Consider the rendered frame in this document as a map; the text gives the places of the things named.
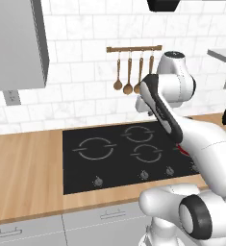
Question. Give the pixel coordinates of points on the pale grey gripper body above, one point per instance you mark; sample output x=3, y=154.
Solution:
x=142, y=105

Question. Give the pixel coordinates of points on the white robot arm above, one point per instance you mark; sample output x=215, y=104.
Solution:
x=210, y=153

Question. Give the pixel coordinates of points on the small wooden spoon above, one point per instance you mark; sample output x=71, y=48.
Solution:
x=118, y=84

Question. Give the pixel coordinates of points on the wooden utensil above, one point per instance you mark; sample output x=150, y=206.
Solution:
x=151, y=64

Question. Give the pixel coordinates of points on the grey hob knob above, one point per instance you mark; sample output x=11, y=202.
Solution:
x=193, y=166
x=98, y=181
x=170, y=171
x=144, y=174

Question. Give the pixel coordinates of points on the black glass hob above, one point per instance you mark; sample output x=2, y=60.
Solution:
x=85, y=173

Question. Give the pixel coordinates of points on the black range hood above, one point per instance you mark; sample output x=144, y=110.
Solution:
x=164, y=4

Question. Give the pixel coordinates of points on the grey drawer front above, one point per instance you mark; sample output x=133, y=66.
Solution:
x=28, y=232
x=101, y=229

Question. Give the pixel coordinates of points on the wooden wall rail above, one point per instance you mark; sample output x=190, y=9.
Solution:
x=133, y=48

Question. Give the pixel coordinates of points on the grey wall cupboard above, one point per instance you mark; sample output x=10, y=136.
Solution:
x=223, y=57
x=12, y=44

